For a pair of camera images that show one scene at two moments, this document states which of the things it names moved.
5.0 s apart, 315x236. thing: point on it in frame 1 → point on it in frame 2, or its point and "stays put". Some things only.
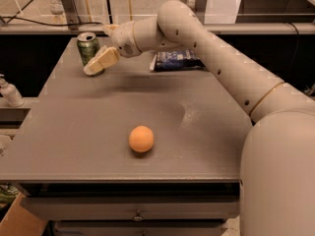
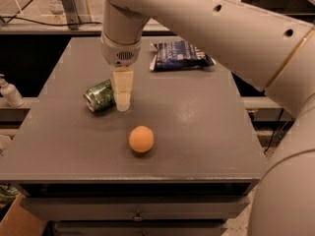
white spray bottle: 10,93 stays put
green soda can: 88,45 → 100,97
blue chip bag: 175,60 stays put
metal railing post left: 68,0 stays put
